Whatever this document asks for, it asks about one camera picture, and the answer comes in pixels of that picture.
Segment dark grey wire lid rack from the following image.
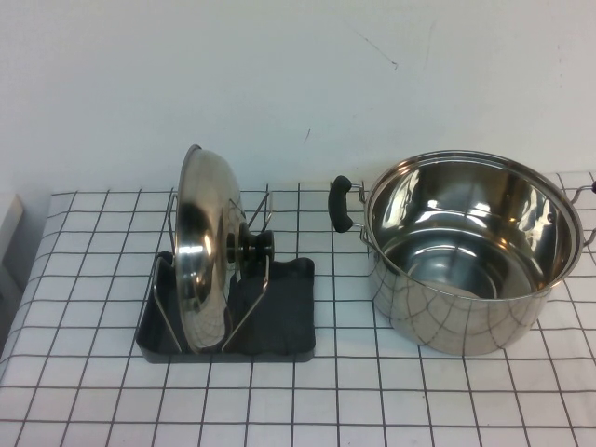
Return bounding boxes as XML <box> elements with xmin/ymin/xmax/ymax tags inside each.
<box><xmin>134</xmin><ymin>183</ymin><xmax>320</xmax><ymax>365</ymax></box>

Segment steel pot black handles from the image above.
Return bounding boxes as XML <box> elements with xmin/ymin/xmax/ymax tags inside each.
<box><xmin>328</xmin><ymin>148</ymin><xmax>596</xmax><ymax>358</ymax></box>

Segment steel pot lid black knob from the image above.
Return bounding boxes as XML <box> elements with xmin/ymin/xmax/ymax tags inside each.
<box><xmin>174</xmin><ymin>143</ymin><xmax>276</xmax><ymax>358</ymax></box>

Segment white black-grid tablecloth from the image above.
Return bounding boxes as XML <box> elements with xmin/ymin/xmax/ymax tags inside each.
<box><xmin>0</xmin><ymin>169</ymin><xmax>596</xmax><ymax>447</ymax></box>

